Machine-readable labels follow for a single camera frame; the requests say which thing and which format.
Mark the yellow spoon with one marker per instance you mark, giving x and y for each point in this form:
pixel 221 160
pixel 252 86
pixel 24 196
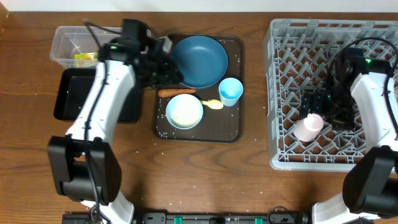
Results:
pixel 213 104

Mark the light blue rice bowl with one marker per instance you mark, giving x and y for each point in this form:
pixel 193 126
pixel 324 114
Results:
pixel 184 111

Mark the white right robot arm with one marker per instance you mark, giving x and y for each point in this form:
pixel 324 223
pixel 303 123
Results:
pixel 369 192

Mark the green yellow snack wrapper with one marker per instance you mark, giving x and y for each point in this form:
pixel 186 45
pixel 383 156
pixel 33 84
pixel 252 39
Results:
pixel 92 56

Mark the grey dishwasher rack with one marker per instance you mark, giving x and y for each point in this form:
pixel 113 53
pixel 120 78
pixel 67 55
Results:
pixel 298 54

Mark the black rectangular bin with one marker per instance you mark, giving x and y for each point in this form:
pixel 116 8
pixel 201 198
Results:
pixel 74 88

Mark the light blue cup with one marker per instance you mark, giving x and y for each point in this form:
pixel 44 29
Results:
pixel 230 90

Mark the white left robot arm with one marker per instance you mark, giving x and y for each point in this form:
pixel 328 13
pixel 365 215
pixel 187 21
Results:
pixel 83 165

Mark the clear plastic bin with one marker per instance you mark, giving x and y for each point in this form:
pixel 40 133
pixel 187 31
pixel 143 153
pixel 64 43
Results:
pixel 69 41

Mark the orange carrot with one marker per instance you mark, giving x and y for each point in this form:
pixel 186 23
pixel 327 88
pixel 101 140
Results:
pixel 164 93

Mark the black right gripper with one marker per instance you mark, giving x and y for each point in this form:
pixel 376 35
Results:
pixel 345 120

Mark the pink cup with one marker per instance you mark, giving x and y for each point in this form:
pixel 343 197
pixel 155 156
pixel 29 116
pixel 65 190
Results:
pixel 307 129

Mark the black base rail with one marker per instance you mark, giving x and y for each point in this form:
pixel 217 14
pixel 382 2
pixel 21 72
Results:
pixel 277 215

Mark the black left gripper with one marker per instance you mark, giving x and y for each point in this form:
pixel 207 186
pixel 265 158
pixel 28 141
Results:
pixel 175 77

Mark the dark blue plate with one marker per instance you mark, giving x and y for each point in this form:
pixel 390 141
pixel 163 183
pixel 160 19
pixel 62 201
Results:
pixel 201 60

